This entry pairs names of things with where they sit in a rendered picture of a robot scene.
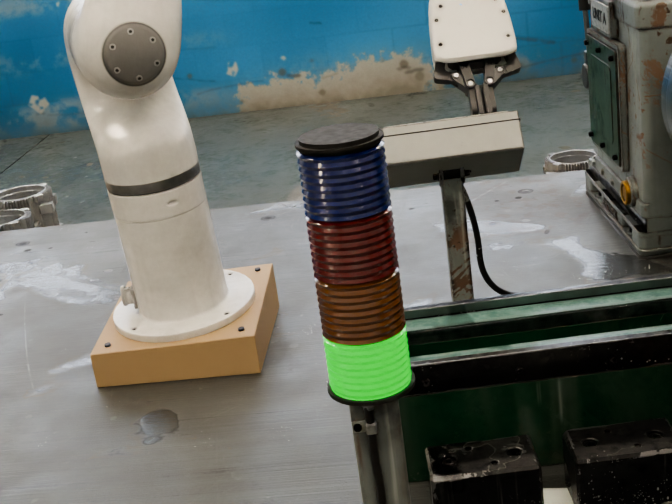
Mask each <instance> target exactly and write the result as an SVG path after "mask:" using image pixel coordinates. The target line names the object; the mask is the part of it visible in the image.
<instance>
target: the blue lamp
mask: <svg viewBox="0 0 672 504"><path fill-rule="evenodd" d="M384 143H385V141H384V140H383V139H381V140H380V142H379V143H378V144H377V145H376V146H374V147H372V148H370V149H367V150H364V151H360V152H357V153H352V154H347V155H340V156H329V157H316V156H308V155H304V154H302V153H301V152H300V151H298V150H297V151H296V155H297V157H298V158H297V163H298V164H299V166H298V170H299V172H300V174H299V178H300V179H301V181H300V185H301V186H302V189H301V192H302V194H303V196H302V199H303V201H304V204H303V206H304V208H305V212H304V213H305V215H306V216H307V217H308V218H310V219H313V220H315V221H319V222H328V223H339V222H350V221H356V220H361V219H366V218H369V217H372V216H375V215H377V214H379V213H381V212H383V211H385V210H386V209H387V208H388V207H389V206H390V205H391V203H392V201H391V199H390V196H391V193H390V191H389V189H390V186H389V184H388V182H389V178H388V176H387V175H388V170H387V169H386V168H387V163H386V155H385V147H384Z"/></svg>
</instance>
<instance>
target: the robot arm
mask: <svg viewBox="0 0 672 504"><path fill-rule="evenodd" d="M428 15H429V33H430V44H431V53H432V61H433V66H434V82H435V83H436V84H446V85H449V84H452V85H453V86H455V87H456V88H458V89H459V90H461V91H462V92H464V94H465V96H466V97H468V98H469V104H470V110H471V115H479V114H486V113H494V112H497V106H496V100H495V95H494V89H495V88H496V87H497V85H498V84H499V83H500V82H501V80H502V79H503V78H504V77H508V76H511V75H514V74H517V73H519V72H520V69H521V64H520V62H519V59H518V57H517V55H516V53H515V52H516V51H517V44H516V38H515V34H514V30H513V26H512V22H511V19H510V15H509V12H508V9H507V6H506V3H505V1H504V0H429V11H428ZM63 33H64V42H65V47H66V52H67V56H68V60H69V64H70V67H71V70H72V74H73V77H74V81H75V84H76V87H77V90H78V94H79V97H80V100H81V103H82V106H83V110H84V113H85V116H86V119H87V122H88V125H89V128H90V131H91V134H92V137H93V140H94V144H95V147H96V150H97V154H98V158H99V161H100V165H101V169H102V173H103V176H104V180H105V184H106V187H107V191H108V195H109V199H110V203H111V207H112V210H113V214H114V218H115V222H116V226H117V229H118V233H119V237H120V241H121V245H122V248H123V252H124V256H125V260H126V263H127V267H128V271H129V275H130V279H131V282H132V284H131V286H130V287H125V286H124V285H123V286H121V287H120V291H121V299H122V301H121V302H120V303H119V304H118V306H117V307H116V309H115V311H114V314H113V320H114V323H115V327H116V329H117V331H118V332H119V333H120V334H121V335H123V336H125V337H126V338H129V339H132V340H135V341H141V342H151V343H160V342H173V341H180V340H185V339H190V338H194V337H197V336H201V335H204V334H207V333H210V332H212V331H215V330H218V329H220V328H222V327H224V326H226V325H228V324H230V323H231V322H233V321H235V320H236V319H238V318H239V317H240V316H242V315H243V314H244V313H245V312H246V311H247V310H248V309H249V308H250V307H251V305H252V303H253V302H254V299H255V290H254V285H253V283H252V281H251V280H250V279H249V278H248V277H247V276H245V275H243V274H241V273H239V272H235V271H231V270H224V269H223V266H222V262H221V257H220V253H219V248H218V244H217V239H216V235H215V231H214V226H213V222H212V217H211V213H210V208H209V204H208V199H207V195H206V191H205V186H204V182H203V177H202V173H201V169H200V164H199V159H198V155H197V150H196V146H195V142H194V138H193V134H192V131H191V127H190V124H189V121H188V118H187V115H186V113H185V110H184V107H183V104H182V102H181V99H180V96H179V94H178V91H177V88H176V85H175V83H174V80H173V77H172V75H173V73H174V71H175V69H176V67H177V63H178V59H179V55H180V50H181V37H182V0H73V1H72V2H71V4H70V5H69V7H68V10H67V12H66V15H65V19H64V28H63ZM476 74H484V83H483V84H482V91H481V87H479V85H478V84H476V83H475V79H474V77H473V75H476Z"/></svg>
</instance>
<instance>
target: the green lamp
mask: <svg viewBox="0 0 672 504"><path fill-rule="evenodd" d="M322 336H323V335H322ZM323 339H324V342H323V343H324V346H325V348H324V350H325V353H326V354H325V356H326V359H327V361H326V363H327V366H328V367H327V370H328V377H329V384H330V386H331V389H332V391H333V392H334V393H335V394H336V395H338V396H339V397H342V398H345V399H349V400H356V401H369V400H377V399H382V398H386V397H389V396H392V395H394V394H397V393H399V392H400V391H402V390H403V389H405V388H406V387H407V386H408V385H409V383H410V381H411V375H412V371H411V364H410V357H409V350H408V348H409V346H408V343H407V342H408V338H407V331H406V324H405V327H404V329H403V330H402V331H401V332H399V333H398V334H397V335H395V336H394V337H392V338H390V339H387V340H385V341H382V342H379V343H374V344H369V345H361V346H348V345H340V344H336V343H334V342H331V341H329V340H327V339H326V338H325V337H324V336H323Z"/></svg>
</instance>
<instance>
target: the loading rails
mask: <svg viewBox="0 0 672 504"><path fill-rule="evenodd" d="M404 313H405V318H404V319H405V321H406V331H407V338H408V342H407V343H408V346H409V348H408V350H409V357H410V364H411V370H412V371H413V372H414V375H415V385H414V387H413V389H412V390H411V391H410V392H409V393H408V394H406V395H405V396H403V397H401V398H399V399H398V400H399V408H400V417H401V425H402V433H403V441H404V449H405V457H406V465H407V473H408V482H409V483H410V482H419V481H427V480H428V474H427V465H426V456H425V449H426V448H427V447H430V446H438V445H446V444H454V443H462V442H470V441H485V440H491V439H496V438H503V437H511V436H519V435H528V436H530V438H531V441H532V444H533V446H534V449H535V452H536V454H537V457H538V459H539V462H540V465H541V466H549V465H557V464H564V458H563V442H562V435H563V434H564V432H565V431H567V430H570V429H576V428H583V427H591V426H602V425H611V424H617V423H624V422H632V421H640V420H648V419H656V418H664V417H665V418H666V419H668V421H669V422H670V424H671V426H672V274H665V275H657V276H649V277H641V278H634V279H626V280H618V281H610V282H602V283H594V284H586V285H578V286H571V287H563V288H555V289H547V290H539V291H531V292H523V293H516V294H508V295H500V296H492V297H484V298H476V299H468V300H461V301H453V302H445V303H437V304H429V305H421V306H413V307H406V308H404Z"/></svg>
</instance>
